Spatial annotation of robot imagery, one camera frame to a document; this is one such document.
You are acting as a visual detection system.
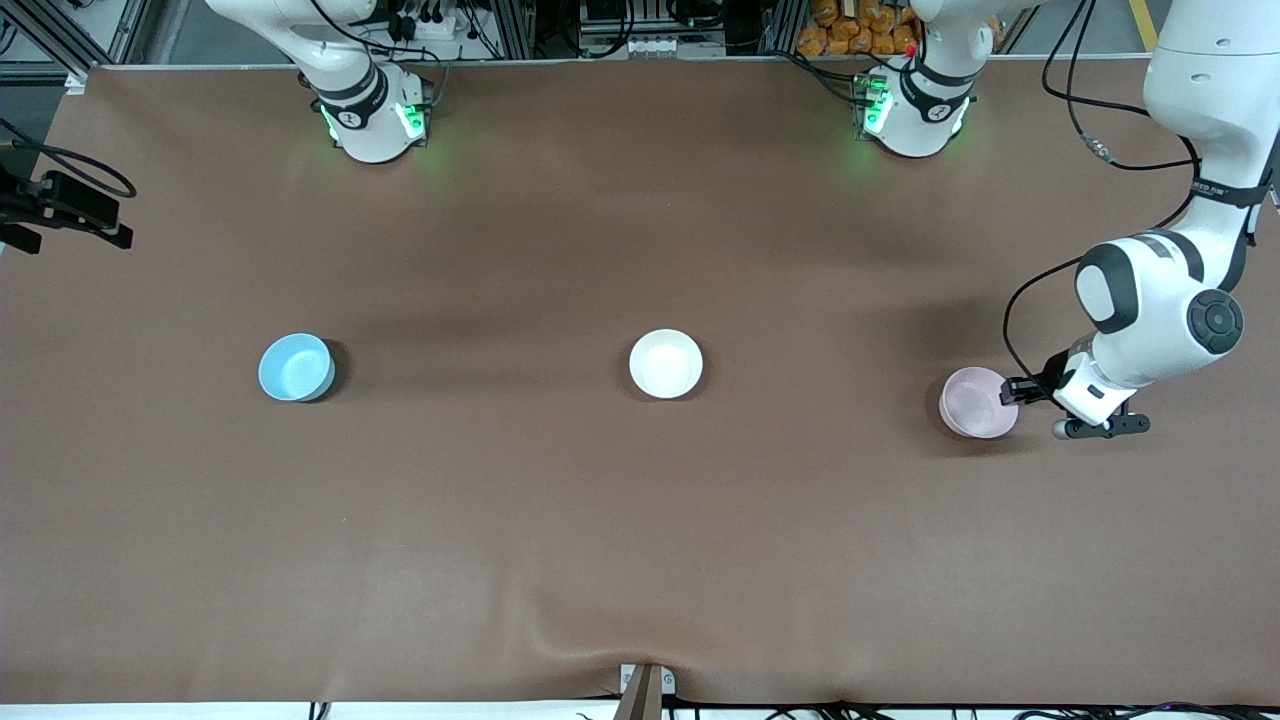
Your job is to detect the pink bowl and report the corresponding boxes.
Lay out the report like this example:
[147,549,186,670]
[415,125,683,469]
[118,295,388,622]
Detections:
[939,366,1020,440]

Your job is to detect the blue bowl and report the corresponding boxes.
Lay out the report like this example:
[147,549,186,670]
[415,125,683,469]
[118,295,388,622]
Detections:
[258,333,337,403]

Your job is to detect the white bowl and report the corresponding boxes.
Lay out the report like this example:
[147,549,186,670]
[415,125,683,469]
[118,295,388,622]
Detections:
[629,329,704,400]

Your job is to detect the orange snack bag pile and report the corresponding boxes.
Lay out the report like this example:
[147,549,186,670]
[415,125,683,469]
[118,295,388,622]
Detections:
[797,0,921,58]

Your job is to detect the white power strip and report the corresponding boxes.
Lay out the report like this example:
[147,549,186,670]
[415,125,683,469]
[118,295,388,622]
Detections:
[385,8,488,43]

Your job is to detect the brown table cloth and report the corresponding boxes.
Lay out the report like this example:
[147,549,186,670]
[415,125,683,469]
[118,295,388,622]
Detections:
[0,58,1280,706]

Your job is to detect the white terminal block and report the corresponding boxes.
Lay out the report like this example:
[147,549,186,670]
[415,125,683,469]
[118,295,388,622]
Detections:
[622,35,703,58]

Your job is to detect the black electronics box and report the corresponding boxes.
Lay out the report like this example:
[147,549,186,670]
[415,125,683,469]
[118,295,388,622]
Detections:
[578,0,726,33]

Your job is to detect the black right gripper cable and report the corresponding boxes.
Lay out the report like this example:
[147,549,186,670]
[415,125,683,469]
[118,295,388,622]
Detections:
[0,118,137,199]

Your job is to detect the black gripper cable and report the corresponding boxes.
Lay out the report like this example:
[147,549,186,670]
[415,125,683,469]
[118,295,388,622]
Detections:
[0,118,137,199]
[1003,0,1201,391]

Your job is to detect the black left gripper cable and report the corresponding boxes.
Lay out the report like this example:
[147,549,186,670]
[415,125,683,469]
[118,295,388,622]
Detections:
[1003,0,1201,391]

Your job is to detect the aluminium frame corner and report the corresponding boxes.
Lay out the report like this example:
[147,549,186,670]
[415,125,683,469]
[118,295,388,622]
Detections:
[0,0,151,93]

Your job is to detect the aluminium frame post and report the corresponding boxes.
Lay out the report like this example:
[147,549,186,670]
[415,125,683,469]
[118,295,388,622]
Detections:
[757,0,801,56]
[487,0,541,61]

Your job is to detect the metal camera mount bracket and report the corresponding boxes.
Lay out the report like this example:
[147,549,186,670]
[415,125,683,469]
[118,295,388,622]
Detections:
[618,662,677,720]

